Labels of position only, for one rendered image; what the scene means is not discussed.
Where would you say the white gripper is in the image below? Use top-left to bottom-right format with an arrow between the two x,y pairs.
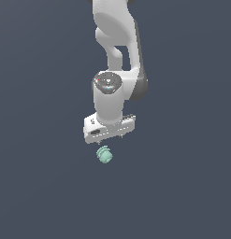
82,113 -> 137,146

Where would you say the small mint green object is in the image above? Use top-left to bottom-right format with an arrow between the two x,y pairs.
95,145 -> 114,164

